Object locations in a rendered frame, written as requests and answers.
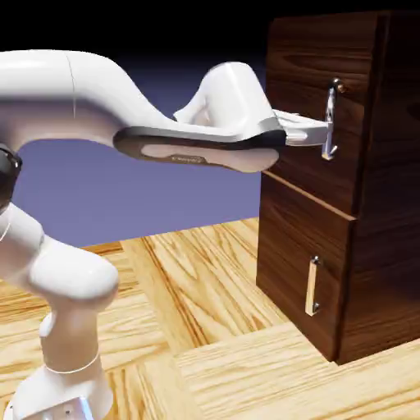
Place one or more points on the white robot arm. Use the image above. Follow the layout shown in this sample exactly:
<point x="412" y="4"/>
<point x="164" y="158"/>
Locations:
<point x="98" y="98"/>

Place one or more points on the dark wood cabinet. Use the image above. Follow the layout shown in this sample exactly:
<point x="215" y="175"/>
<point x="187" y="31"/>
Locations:
<point x="387" y="197"/>

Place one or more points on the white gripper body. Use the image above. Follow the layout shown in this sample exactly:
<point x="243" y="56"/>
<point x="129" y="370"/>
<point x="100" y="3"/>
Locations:
<point x="303" y="128"/>

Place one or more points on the dark wood cabinet door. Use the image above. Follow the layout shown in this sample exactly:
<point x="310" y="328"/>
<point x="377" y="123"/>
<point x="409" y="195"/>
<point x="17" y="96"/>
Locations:
<point x="308" y="65"/>
<point x="295" y="246"/>

